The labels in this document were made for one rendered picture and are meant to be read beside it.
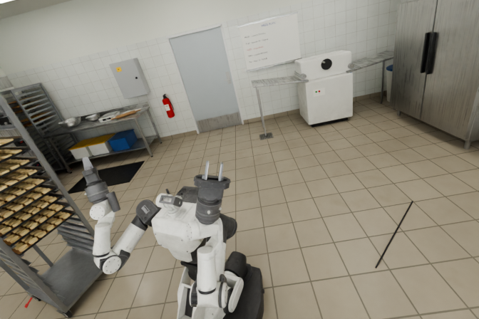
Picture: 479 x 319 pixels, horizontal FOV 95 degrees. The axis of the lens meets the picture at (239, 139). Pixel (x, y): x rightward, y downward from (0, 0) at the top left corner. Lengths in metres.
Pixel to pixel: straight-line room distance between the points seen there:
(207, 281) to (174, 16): 4.45
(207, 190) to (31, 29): 5.54
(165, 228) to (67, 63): 4.94
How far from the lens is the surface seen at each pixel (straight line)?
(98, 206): 1.22
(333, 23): 5.03
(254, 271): 2.00
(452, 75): 3.64
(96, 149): 5.37
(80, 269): 2.90
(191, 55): 4.79
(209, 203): 0.78
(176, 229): 1.14
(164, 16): 4.86
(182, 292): 1.48
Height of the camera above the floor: 1.82
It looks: 25 degrees down
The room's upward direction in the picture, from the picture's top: 13 degrees counter-clockwise
